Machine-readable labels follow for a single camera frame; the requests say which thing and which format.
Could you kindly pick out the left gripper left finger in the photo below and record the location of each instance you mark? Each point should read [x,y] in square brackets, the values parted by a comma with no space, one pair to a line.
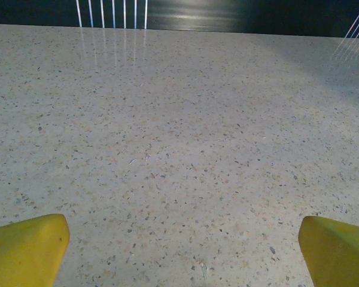
[24,254]

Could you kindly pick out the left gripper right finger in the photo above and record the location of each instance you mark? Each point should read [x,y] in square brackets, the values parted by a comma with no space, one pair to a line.
[338,254]

